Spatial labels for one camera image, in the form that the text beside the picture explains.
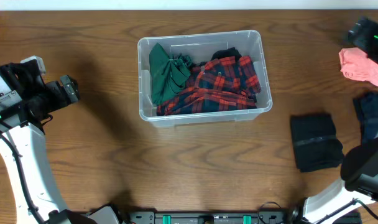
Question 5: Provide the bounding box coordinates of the clear plastic storage container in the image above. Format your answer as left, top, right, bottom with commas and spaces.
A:
137, 30, 273, 128

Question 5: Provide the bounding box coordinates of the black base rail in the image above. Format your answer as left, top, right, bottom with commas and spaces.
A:
122, 208, 303, 224

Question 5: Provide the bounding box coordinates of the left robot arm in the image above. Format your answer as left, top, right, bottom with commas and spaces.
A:
0, 56, 122, 223

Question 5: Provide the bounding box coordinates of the black garment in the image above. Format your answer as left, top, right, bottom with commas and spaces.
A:
189, 47, 242, 70
290, 113, 344, 172

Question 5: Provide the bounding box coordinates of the pink garment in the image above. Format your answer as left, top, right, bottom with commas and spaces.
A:
339, 47, 378, 86

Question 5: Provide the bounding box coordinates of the dark navy garment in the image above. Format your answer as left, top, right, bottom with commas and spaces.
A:
353, 91, 378, 144

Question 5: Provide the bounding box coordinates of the red plaid flannel shirt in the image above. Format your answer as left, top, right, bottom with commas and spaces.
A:
157, 55, 261, 116

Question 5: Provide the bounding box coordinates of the dark green garment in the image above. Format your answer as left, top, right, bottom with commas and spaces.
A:
149, 43, 193, 105

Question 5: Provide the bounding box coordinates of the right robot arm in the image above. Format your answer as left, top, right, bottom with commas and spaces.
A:
287, 94, 378, 223

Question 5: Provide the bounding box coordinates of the folded black garment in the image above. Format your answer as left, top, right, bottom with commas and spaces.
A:
290, 113, 344, 172

